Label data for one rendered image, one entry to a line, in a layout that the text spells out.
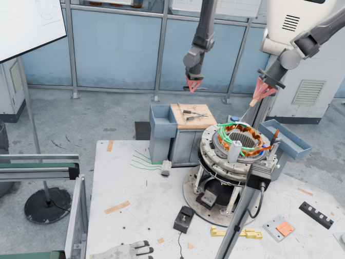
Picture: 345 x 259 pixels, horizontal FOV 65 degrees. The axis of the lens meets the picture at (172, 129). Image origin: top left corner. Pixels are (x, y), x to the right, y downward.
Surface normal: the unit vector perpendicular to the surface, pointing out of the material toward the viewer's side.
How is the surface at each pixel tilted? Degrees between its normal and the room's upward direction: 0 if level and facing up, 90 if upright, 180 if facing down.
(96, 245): 0
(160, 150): 90
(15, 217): 0
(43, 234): 0
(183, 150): 90
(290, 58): 77
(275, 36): 90
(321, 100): 89
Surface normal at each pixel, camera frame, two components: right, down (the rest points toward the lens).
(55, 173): 0.16, 0.60
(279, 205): 0.14, -0.80
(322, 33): -0.55, 0.54
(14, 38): 0.95, 0.18
